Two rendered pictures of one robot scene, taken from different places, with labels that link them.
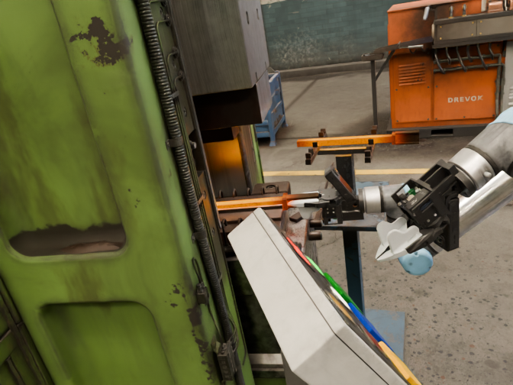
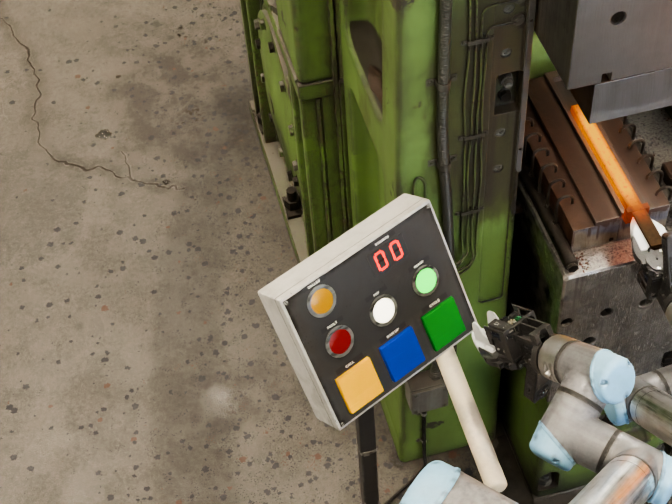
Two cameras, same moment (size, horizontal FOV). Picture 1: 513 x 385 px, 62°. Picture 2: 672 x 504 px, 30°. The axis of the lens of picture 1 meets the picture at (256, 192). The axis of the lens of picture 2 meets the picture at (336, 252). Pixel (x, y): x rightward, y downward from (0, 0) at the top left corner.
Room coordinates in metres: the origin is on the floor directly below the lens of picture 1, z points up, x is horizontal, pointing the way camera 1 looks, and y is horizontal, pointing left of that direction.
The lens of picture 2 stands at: (-0.07, -1.27, 2.86)
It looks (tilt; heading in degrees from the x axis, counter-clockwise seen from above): 50 degrees down; 66
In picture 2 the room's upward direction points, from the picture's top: 5 degrees counter-clockwise
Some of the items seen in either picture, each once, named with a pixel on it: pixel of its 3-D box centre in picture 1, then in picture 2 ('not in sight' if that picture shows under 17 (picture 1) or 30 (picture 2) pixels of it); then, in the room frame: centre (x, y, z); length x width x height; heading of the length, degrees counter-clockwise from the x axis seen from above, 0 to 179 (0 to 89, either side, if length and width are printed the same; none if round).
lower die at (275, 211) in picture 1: (214, 222); (580, 153); (1.14, 0.14, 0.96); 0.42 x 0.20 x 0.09; 77
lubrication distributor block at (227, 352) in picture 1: (226, 358); not in sight; (0.75, 0.14, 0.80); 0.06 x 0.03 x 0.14; 167
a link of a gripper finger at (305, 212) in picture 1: (304, 209); (636, 242); (1.08, -0.13, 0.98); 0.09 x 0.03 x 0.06; 80
